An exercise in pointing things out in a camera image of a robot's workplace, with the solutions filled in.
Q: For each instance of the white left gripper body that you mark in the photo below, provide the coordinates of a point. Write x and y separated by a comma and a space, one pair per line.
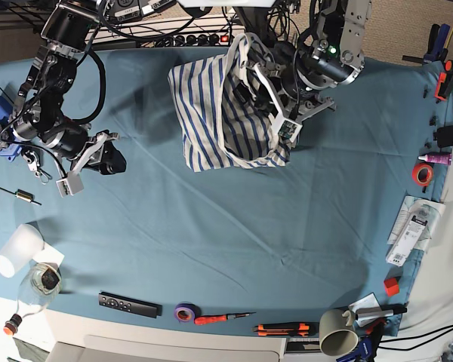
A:
285, 105

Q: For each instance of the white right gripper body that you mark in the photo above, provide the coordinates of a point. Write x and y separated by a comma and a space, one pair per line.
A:
88, 158

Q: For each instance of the blue white striped T-shirt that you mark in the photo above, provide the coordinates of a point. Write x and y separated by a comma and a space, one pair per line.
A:
214, 101

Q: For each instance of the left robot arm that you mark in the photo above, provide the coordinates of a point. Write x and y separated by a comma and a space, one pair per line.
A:
326, 54

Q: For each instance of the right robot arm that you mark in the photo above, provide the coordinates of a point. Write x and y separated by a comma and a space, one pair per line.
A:
35, 121

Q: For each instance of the allen key with brass sleeve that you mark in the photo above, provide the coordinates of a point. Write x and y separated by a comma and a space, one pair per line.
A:
22, 195

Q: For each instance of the white paper cup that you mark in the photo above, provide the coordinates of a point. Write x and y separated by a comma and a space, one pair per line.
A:
21, 247

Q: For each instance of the blue plastic knob box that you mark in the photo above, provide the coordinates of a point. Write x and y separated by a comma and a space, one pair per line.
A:
2, 128

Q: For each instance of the clear glass bottle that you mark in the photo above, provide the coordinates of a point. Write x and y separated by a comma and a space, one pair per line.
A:
37, 290

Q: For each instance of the teal table cloth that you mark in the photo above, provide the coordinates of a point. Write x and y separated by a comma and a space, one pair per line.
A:
285, 243

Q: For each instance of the black power strip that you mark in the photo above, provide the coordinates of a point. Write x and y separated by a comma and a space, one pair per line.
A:
194, 40

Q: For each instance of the black remote control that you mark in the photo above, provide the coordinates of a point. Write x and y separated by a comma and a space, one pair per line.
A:
129, 305

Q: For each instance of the red tape roll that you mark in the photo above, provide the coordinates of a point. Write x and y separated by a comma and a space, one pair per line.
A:
422, 174

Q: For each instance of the purple glue tube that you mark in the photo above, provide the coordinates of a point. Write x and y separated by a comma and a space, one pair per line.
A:
436, 158

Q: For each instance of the black square pad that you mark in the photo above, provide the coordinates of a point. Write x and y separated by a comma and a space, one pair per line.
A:
444, 136

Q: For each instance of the packaged item on card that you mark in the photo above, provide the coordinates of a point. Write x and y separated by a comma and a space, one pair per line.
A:
413, 229

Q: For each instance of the purple tape roll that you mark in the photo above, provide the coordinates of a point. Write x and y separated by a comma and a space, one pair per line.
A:
185, 312

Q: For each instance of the red black clamp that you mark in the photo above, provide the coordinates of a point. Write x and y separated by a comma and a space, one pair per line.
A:
445, 82

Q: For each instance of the small red cube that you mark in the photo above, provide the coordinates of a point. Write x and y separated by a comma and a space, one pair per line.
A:
391, 286

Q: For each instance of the black marker pen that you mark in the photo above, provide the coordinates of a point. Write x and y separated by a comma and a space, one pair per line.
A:
364, 314

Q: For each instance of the orange black utility knife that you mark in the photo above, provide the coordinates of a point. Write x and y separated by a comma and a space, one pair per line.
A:
286, 329

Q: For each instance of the grey ceramic mug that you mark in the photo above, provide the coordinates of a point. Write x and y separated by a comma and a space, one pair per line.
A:
337, 335

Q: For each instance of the blue black bar clamp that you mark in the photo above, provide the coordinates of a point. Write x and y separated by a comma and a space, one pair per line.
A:
368, 345

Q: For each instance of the silver carabiner keychain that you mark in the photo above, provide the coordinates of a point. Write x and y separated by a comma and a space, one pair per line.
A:
32, 159

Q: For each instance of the orange handled screwdriver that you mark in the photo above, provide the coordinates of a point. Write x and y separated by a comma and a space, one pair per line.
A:
211, 319

